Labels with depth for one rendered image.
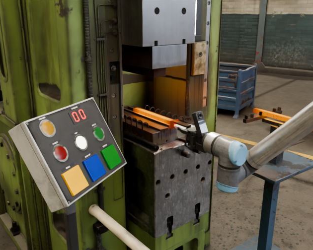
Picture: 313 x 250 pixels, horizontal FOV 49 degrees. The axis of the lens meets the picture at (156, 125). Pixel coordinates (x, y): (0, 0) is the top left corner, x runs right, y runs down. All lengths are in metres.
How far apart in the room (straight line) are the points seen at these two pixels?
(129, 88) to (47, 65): 0.50
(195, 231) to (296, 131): 0.85
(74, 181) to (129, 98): 1.02
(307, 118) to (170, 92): 0.86
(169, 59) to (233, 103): 3.76
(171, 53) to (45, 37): 0.61
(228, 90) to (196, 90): 3.32
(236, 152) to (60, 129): 0.65
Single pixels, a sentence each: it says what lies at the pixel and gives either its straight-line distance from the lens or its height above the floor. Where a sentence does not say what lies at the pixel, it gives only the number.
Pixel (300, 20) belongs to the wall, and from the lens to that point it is 9.07.
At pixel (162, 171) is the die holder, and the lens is 1.57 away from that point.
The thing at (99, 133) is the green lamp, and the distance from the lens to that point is 1.23.
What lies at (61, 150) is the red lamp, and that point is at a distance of 1.09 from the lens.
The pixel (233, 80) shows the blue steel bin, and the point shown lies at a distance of 5.16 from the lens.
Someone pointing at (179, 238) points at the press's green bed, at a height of 0.39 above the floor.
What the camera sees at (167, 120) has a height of 1.02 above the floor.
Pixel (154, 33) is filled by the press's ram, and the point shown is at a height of 1.42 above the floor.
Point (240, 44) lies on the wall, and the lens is 9.65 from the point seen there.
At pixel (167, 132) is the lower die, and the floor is 0.97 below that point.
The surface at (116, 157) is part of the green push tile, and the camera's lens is 1.25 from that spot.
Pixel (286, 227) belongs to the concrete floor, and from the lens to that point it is 2.79.
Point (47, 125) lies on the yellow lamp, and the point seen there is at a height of 1.17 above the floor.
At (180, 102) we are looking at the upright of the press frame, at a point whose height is 1.03.
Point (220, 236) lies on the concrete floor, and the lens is 2.57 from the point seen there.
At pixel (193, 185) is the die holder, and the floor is 0.67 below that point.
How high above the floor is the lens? 1.50
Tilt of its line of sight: 18 degrees down
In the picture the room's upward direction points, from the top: straight up
